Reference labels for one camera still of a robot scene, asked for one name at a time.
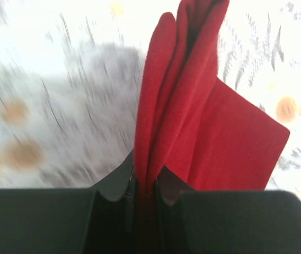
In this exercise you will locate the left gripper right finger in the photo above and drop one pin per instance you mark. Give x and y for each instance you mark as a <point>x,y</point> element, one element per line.
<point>193,221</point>

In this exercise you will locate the floral patterned table mat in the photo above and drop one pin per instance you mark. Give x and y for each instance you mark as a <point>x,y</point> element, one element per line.
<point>70,74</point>

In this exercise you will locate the red t-shirt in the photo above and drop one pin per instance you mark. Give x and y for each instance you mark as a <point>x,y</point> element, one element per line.
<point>189,121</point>

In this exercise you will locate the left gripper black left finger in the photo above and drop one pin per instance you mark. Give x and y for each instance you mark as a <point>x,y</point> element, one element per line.
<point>97,219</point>

